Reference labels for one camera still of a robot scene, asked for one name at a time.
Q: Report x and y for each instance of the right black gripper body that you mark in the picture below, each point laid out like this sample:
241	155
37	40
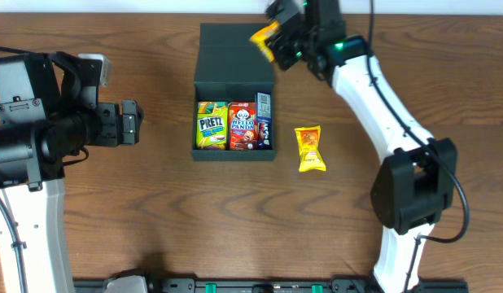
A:
287	39

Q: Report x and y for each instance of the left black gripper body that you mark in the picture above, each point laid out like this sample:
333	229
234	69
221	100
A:
109	123

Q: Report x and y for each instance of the small yellow snack packet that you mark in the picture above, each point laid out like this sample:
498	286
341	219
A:
259	39

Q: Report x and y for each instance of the small blue candy box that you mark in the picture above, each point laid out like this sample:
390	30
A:
263	107

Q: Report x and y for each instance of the dark green box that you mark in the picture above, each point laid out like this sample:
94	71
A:
231	69

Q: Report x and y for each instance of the blue Dairy Milk bar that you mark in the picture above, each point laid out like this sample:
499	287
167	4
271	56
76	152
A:
264	135

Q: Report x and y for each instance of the large yellow snack packet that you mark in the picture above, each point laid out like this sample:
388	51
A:
308	139

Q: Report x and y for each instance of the red Hello Panda box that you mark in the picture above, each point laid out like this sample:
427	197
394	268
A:
243	126

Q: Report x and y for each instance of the green Pretz box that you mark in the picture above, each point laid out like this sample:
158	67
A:
211	125

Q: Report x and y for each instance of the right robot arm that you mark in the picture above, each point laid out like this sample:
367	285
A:
415	182

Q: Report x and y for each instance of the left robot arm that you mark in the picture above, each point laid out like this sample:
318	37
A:
50	115

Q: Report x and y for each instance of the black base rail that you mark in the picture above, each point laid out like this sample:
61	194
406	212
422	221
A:
259	286

